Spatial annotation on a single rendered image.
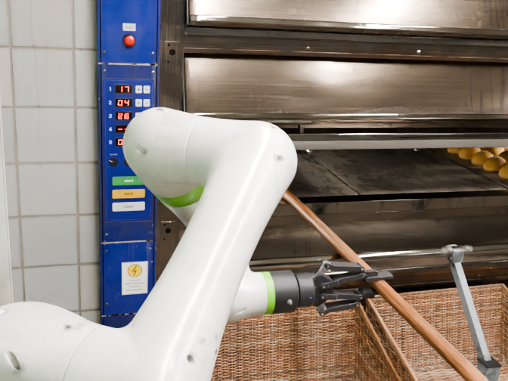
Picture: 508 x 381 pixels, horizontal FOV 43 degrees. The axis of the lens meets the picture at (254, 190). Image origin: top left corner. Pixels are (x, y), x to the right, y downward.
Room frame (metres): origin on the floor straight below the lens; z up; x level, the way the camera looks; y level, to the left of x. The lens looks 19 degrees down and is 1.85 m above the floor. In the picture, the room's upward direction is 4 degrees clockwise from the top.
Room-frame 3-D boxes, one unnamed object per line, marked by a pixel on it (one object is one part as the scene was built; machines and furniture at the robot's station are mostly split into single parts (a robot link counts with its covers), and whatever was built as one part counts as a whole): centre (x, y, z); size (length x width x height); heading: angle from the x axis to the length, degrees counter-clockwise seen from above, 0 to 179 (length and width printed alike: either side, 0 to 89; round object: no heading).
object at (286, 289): (1.25, -0.07, 1.19); 0.12 x 0.06 x 0.09; 19
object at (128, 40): (1.67, 0.35, 1.67); 0.03 x 0.02 x 0.06; 108
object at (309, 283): (1.27, -0.14, 1.19); 0.09 x 0.07 x 0.08; 109
